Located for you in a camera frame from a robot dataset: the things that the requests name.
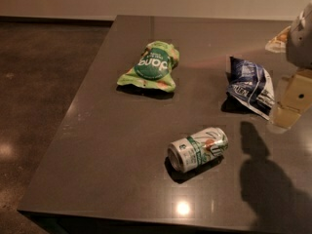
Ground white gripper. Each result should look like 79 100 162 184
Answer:
269 2 312 129

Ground orange white snack bag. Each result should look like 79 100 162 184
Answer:
265 26 291 54

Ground blue white chip bag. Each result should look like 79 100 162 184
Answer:
226 57 275 120

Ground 7up soda can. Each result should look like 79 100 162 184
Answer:
168 127 228 174

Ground green rice chip bag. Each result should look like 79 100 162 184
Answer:
117 41 179 93

